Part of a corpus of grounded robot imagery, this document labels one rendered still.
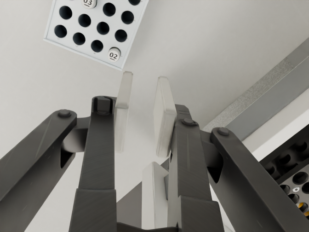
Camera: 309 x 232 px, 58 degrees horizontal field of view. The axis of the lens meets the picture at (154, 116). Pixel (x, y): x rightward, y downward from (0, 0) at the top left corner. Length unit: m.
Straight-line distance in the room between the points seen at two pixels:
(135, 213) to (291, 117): 0.67
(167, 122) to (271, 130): 0.12
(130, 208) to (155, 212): 0.62
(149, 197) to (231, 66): 0.18
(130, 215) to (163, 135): 0.71
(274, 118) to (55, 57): 0.24
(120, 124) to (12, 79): 0.24
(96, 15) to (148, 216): 0.19
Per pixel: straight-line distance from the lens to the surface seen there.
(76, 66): 0.35
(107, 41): 0.30
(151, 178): 0.29
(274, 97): 0.27
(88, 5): 0.28
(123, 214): 0.88
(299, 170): 0.26
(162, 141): 0.16
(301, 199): 0.28
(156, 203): 0.27
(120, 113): 0.15
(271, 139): 0.24
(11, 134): 0.41
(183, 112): 0.18
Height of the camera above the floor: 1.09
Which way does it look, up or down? 65 degrees down
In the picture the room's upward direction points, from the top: 176 degrees clockwise
